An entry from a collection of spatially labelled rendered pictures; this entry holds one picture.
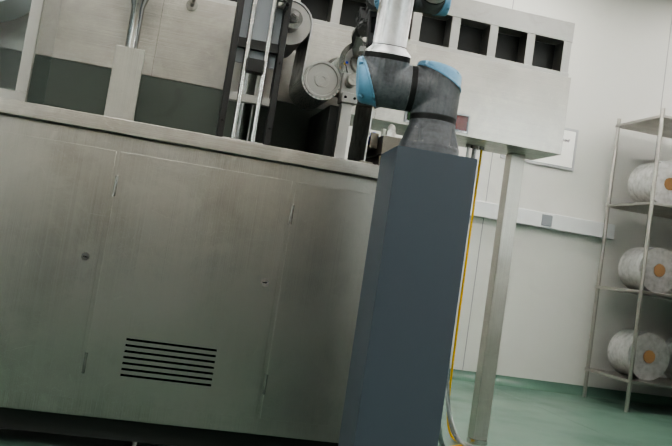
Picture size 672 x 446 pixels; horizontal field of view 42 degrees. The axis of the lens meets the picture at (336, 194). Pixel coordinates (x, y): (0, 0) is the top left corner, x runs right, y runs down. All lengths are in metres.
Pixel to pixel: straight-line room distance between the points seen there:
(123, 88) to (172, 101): 0.31
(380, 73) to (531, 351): 4.05
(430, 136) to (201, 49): 1.21
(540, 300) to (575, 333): 0.33
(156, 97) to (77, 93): 0.26
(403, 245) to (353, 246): 0.47
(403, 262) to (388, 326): 0.15
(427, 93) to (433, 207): 0.29
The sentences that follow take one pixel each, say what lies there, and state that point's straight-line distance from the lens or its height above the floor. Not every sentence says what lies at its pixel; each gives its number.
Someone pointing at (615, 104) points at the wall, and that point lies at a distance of 6.35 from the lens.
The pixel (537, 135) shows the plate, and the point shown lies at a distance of 3.44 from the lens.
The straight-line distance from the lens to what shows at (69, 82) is 3.12.
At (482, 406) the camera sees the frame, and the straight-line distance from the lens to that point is 3.56.
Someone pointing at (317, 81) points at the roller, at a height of 1.17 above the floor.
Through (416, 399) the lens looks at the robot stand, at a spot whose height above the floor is 0.32.
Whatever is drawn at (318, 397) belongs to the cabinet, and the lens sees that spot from 2.57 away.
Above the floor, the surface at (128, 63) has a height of 1.12.
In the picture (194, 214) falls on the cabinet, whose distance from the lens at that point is 2.48.
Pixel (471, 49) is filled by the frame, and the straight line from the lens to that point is 3.47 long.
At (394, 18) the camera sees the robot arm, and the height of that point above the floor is 1.21.
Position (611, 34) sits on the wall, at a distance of 6.42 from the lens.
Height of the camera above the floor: 0.59
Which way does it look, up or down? 5 degrees up
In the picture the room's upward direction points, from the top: 9 degrees clockwise
